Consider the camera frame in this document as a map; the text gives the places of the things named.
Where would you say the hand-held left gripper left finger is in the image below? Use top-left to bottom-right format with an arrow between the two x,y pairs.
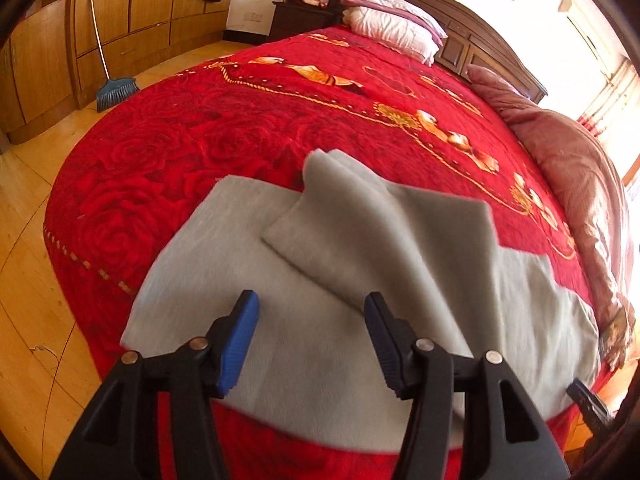
50,289 -> 261,480

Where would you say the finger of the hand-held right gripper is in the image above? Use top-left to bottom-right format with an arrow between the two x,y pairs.
566,378 -> 615,437

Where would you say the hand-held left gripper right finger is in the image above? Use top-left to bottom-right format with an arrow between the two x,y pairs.
364,291 -> 571,480

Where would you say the grey towel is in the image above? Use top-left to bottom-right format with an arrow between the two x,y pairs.
120,149 -> 601,453

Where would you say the red rose printed blanket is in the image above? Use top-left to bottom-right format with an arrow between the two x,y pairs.
42,25 -> 609,480

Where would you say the pink quilt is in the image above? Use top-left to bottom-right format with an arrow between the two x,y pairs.
466,64 -> 637,372

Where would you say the blue broom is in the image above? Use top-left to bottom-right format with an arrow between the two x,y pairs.
88,0 -> 141,113

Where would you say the striped window curtain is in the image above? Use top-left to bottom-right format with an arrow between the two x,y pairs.
576,57 -> 640,142

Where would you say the white pillow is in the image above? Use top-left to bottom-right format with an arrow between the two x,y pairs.
342,6 -> 442,66

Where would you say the dark wooden nightstand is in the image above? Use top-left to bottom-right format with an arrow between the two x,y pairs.
267,1 -> 337,44

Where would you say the dark wooden headboard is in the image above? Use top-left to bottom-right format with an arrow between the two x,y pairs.
327,0 -> 549,105

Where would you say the pink pillow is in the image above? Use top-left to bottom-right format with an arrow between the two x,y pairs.
341,0 -> 449,47

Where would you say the wooden wardrobe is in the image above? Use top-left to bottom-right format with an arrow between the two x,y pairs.
0,0 -> 242,147

